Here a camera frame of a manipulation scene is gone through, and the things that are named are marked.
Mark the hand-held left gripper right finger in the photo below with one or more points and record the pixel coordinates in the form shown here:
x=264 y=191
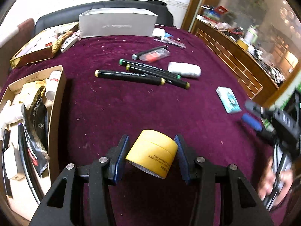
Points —
x=182 y=160

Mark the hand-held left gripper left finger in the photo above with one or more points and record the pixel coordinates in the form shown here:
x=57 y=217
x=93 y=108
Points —
x=120 y=160

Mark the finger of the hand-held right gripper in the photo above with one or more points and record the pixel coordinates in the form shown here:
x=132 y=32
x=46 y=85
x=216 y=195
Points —
x=253 y=107
x=251 y=121

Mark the yellow round jar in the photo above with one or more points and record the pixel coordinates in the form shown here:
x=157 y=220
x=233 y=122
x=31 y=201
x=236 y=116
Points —
x=152 y=150

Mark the small white pill bottle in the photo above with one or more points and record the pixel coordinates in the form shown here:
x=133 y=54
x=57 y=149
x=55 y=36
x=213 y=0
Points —
x=185 y=69

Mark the shallow cardboard box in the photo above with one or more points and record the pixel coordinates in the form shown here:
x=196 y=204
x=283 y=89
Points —
x=55 y=113

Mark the black snack packet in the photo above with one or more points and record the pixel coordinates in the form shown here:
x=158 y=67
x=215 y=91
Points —
x=36 y=124

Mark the black marker purple ends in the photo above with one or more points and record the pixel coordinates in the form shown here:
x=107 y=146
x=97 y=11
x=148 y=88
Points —
x=24 y=160

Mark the white cube charger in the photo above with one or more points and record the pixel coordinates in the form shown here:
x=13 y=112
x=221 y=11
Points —
x=13 y=162

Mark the white spray bottle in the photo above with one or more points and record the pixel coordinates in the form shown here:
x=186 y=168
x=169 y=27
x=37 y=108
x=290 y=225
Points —
x=23 y=96

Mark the large white bottle green label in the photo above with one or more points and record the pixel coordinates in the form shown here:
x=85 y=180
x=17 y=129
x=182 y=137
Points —
x=11 y=115

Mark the person's right hand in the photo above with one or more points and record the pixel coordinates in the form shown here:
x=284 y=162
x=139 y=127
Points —
x=268 y=181

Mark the small teal packet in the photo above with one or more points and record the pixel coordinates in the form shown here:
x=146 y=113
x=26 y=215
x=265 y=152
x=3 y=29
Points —
x=229 y=100

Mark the wooden cabinet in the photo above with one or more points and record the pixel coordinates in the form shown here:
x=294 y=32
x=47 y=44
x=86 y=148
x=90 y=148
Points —
x=235 y=58

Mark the white green cup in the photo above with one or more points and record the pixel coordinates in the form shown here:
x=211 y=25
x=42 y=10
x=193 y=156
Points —
x=251 y=34

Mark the black marker tan ends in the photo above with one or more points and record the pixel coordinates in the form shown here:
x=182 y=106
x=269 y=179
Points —
x=181 y=82

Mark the black marker yellow ends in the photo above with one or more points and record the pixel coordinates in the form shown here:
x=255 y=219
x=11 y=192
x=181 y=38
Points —
x=122 y=75

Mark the black marker green ends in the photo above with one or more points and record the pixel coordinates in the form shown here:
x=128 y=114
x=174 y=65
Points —
x=131 y=63

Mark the white bottle red label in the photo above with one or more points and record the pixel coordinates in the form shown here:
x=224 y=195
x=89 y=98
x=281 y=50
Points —
x=53 y=82

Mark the clear plastic bag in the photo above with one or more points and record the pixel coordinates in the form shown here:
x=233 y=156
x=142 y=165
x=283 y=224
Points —
x=174 y=42

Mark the red box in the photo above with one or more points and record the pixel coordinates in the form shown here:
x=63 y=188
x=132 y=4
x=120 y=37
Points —
x=221 y=9

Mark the black flat bar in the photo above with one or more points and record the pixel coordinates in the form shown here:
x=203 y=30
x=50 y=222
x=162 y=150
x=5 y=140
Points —
x=6 y=164

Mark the white plug adapter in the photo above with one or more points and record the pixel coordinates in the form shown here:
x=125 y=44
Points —
x=158 y=32

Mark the white remote control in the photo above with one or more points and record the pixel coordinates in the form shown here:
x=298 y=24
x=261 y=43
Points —
x=68 y=43

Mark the gold gift box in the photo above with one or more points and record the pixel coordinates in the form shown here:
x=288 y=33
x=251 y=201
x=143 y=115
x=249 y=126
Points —
x=30 y=60

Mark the long grey cardboard box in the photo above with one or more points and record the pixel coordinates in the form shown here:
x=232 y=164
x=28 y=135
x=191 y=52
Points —
x=117 y=24

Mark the brown armchair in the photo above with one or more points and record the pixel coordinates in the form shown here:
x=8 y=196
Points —
x=21 y=30

